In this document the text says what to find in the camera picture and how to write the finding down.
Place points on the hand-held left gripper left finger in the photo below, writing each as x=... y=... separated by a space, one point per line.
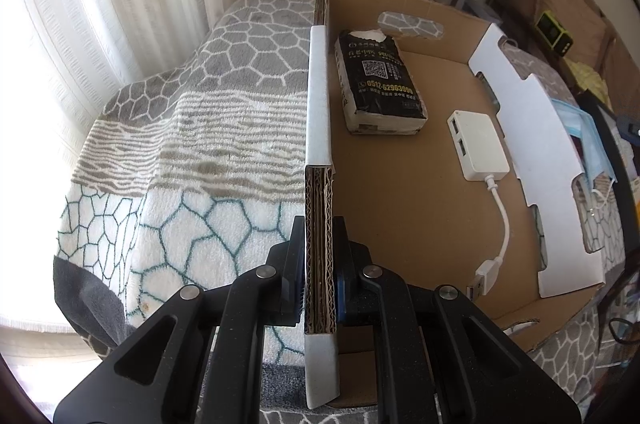
x=298 y=276

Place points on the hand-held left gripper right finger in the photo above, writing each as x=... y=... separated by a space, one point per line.
x=342 y=286

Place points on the cardboard box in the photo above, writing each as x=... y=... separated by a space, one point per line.
x=425 y=214

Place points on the grey white patterned blanket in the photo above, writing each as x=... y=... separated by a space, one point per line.
x=200 y=103

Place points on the black tissue pack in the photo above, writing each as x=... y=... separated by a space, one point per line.
x=380 y=88

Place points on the blue face mask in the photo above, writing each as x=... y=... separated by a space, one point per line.
x=585 y=128

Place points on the green black device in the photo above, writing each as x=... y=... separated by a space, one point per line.
x=555 y=31

